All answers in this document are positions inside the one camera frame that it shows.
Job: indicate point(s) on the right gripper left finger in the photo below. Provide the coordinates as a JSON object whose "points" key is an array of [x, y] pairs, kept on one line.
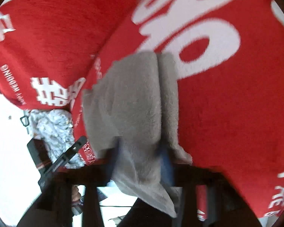
{"points": [[102, 172]]}

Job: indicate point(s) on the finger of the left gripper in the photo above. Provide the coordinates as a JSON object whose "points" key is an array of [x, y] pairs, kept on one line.
{"points": [[66, 156]]}

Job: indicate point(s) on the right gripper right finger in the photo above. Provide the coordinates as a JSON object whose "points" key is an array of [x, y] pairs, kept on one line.
{"points": [[175, 174]]}

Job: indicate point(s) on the grey knit sweater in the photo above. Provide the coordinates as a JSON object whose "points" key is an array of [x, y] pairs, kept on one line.
{"points": [[138, 101]]}

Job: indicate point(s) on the person's left hand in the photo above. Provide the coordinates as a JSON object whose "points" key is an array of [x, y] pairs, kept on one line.
{"points": [[76, 196]]}

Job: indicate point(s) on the light floral cloth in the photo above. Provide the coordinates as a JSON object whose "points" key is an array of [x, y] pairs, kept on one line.
{"points": [[54, 128]]}

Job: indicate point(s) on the person's black trousers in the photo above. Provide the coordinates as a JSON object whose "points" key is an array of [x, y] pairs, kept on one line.
{"points": [[143, 215]]}

